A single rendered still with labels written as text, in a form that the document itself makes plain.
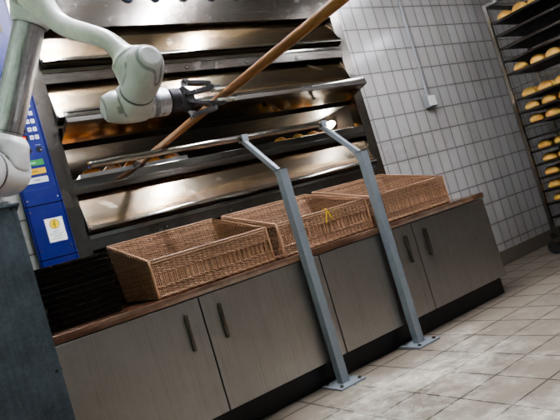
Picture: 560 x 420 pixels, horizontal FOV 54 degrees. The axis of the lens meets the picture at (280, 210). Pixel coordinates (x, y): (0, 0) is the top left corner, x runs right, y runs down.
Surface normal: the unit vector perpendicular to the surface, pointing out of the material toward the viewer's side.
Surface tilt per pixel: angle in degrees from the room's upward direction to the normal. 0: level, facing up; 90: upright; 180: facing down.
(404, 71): 90
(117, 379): 90
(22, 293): 90
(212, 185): 70
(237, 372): 90
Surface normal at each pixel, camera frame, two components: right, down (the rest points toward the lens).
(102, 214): 0.40, -0.50
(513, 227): 0.52, -0.18
